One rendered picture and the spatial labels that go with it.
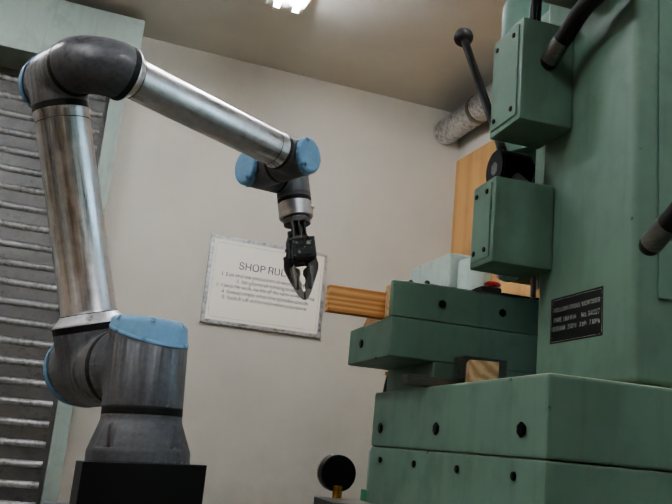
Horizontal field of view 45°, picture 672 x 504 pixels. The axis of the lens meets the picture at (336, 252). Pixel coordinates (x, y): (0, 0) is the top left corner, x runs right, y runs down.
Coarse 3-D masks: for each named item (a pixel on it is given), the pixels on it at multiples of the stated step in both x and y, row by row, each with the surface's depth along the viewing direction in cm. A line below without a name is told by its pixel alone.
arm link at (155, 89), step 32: (64, 64) 159; (96, 64) 159; (128, 64) 161; (128, 96) 166; (160, 96) 169; (192, 96) 174; (192, 128) 179; (224, 128) 181; (256, 128) 187; (288, 160) 194; (320, 160) 201
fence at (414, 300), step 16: (400, 288) 122; (416, 288) 123; (432, 288) 124; (448, 288) 125; (400, 304) 122; (416, 304) 123; (432, 304) 123; (448, 304) 124; (464, 304) 125; (480, 304) 126; (496, 304) 126; (512, 304) 127; (528, 304) 128; (432, 320) 123; (448, 320) 124; (464, 320) 124; (480, 320) 125; (496, 320) 126; (512, 320) 127; (528, 320) 127
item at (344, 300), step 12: (336, 288) 123; (348, 288) 124; (336, 300) 123; (348, 300) 124; (360, 300) 124; (372, 300) 125; (384, 300) 125; (336, 312) 124; (348, 312) 123; (360, 312) 124; (372, 312) 124
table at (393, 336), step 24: (360, 336) 135; (384, 336) 123; (408, 336) 121; (432, 336) 122; (456, 336) 123; (480, 336) 125; (504, 336) 126; (528, 336) 127; (360, 360) 133; (384, 360) 127; (408, 360) 124; (432, 360) 122; (528, 360) 126
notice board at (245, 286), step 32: (224, 256) 421; (256, 256) 427; (320, 256) 439; (224, 288) 418; (256, 288) 424; (288, 288) 430; (320, 288) 436; (224, 320) 415; (256, 320) 421; (288, 320) 426; (320, 320) 433
